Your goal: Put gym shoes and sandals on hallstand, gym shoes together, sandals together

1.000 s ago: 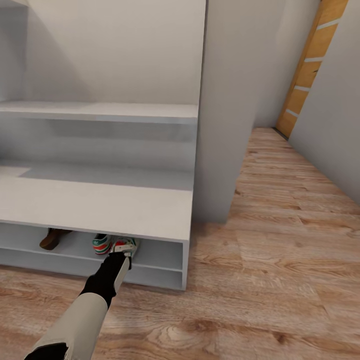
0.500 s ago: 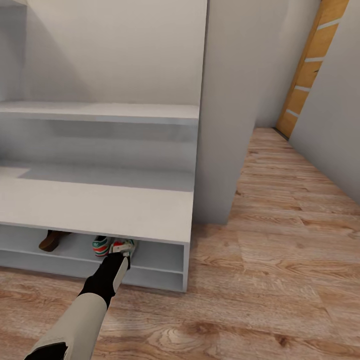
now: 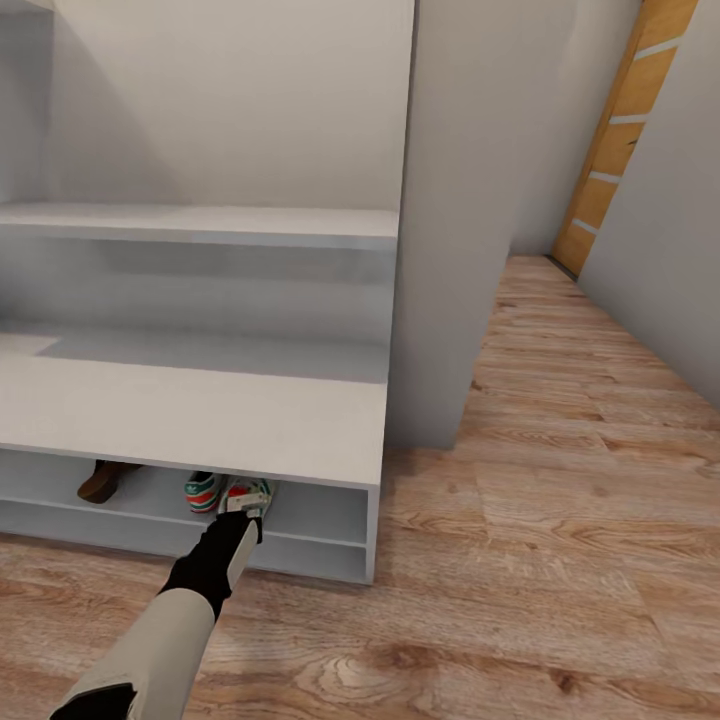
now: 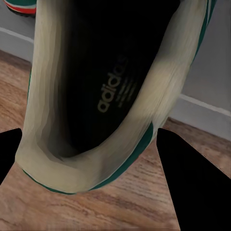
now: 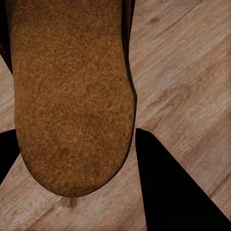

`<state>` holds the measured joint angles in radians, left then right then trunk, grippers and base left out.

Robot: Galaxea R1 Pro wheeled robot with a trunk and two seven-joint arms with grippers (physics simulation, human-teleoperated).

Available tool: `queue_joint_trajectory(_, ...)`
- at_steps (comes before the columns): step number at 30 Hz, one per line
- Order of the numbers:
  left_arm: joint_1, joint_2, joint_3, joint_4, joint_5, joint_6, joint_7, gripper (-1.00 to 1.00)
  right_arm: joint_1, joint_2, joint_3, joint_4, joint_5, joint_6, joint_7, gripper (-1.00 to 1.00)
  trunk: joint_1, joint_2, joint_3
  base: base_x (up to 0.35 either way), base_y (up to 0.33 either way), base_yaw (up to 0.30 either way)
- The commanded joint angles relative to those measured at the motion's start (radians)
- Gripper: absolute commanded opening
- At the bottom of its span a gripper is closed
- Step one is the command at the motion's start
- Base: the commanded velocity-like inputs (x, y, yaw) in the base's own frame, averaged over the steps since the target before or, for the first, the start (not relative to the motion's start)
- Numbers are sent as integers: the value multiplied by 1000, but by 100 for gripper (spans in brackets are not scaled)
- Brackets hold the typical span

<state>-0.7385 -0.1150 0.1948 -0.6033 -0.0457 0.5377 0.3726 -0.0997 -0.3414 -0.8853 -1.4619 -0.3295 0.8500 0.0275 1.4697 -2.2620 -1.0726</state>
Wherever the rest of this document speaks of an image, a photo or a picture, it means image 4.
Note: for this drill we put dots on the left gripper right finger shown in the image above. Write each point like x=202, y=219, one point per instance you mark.
x=200, y=192

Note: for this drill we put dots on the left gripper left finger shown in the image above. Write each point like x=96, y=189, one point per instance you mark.
x=9, y=142

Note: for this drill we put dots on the gym shoe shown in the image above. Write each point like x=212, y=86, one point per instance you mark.
x=105, y=77
x=24, y=8

